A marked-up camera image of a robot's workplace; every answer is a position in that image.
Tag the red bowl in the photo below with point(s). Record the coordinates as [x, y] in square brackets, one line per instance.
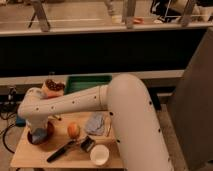
[50, 132]

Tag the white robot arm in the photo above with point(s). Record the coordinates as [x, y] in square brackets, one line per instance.
[136, 126]

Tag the green tray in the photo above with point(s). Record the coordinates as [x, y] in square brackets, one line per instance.
[77, 83]

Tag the metal fork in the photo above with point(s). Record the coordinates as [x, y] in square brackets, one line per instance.
[108, 126]

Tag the blue grey cloth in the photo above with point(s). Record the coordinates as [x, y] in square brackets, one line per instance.
[95, 124]

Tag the orange fruit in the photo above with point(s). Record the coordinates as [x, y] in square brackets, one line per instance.
[73, 130]

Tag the black metal scraper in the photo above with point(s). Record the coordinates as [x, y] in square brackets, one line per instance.
[87, 144]

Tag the white cup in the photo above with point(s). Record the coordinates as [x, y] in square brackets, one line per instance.
[99, 155]

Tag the grey cabinet panel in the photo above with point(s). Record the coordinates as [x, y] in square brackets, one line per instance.
[191, 106]

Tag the black handled knife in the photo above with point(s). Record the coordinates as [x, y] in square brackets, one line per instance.
[60, 151]

